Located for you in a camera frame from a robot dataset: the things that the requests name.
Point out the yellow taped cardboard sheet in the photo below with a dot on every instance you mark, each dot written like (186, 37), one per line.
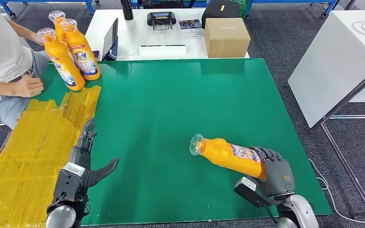
(28, 173)

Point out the white side table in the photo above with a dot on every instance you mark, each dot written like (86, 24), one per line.
(327, 64)

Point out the brown cardboard box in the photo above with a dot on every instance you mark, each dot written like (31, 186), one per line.
(226, 38)

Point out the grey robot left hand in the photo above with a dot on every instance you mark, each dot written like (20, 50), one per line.
(83, 157)

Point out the black flask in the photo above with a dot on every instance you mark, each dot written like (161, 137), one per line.
(126, 9)

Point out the person's right hand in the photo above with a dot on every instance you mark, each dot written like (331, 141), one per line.
(28, 86)

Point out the person's left forearm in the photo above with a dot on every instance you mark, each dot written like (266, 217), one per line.
(20, 30)

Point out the printed leaflet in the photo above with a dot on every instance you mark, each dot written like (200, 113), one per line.
(190, 26)

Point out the person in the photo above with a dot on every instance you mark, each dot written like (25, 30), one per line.
(0, 47)

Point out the long white box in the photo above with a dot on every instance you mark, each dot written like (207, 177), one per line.
(162, 51)

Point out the person's left hand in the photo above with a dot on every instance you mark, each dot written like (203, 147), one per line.
(37, 39)

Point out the black smartphone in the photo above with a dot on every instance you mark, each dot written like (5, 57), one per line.
(96, 54)

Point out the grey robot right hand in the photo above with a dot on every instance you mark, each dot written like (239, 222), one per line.
(278, 176)

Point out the dark tablet in cover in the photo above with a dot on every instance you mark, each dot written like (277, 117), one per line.
(110, 40)

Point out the orange detergent bottle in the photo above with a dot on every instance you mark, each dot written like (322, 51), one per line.
(81, 53)
(223, 154)
(63, 63)
(58, 26)

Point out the black bag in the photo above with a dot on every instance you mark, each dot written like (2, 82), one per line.
(217, 10)

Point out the black handheld controller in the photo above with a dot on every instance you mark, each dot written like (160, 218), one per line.
(161, 17)

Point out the green plastic crate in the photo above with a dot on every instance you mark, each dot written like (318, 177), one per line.
(244, 8)

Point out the blue metal rack frame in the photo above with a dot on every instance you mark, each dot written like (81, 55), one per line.
(89, 6)
(331, 7)

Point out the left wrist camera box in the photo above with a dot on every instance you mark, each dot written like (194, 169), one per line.
(67, 182)

